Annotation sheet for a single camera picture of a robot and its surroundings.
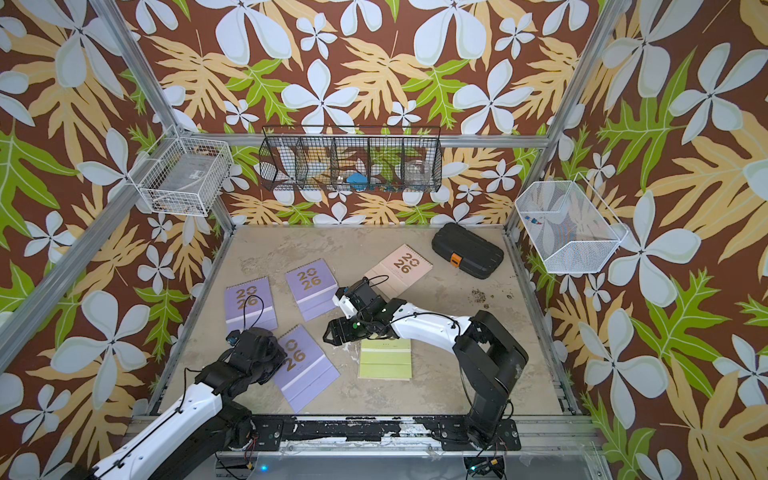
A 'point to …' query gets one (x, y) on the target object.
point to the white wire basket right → (565, 226)
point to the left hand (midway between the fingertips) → (291, 347)
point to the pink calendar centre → (385, 378)
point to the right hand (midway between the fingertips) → (331, 335)
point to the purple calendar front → (306, 371)
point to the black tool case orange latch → (467, 250)
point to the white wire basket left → (180, 175)
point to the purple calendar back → (314, 288)
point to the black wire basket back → (346, 158)
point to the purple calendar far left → (250, 305)
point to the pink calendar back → (398, 271)
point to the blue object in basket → (357, 181)
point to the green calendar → (385, 359)
